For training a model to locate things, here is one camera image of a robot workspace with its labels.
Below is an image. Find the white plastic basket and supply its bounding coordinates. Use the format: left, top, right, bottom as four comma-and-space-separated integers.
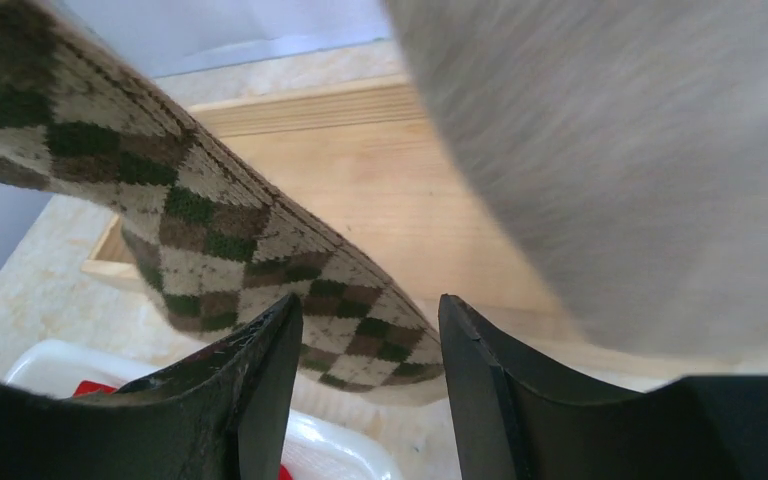
3, 339, 405, 480

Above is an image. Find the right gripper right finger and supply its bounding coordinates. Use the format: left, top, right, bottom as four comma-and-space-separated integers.
438, 295, 768, 480

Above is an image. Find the brown argyle sock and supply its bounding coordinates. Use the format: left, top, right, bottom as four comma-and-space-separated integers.
0, 1, 447, 406

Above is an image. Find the wooden hanger stand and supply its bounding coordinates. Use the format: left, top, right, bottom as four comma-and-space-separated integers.
80, 74, 768, 392

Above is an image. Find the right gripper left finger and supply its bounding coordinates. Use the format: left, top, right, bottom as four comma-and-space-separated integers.
0, 294, 303, 479

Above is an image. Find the cream thin sock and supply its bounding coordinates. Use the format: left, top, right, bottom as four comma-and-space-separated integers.
384, 1, 768, 357

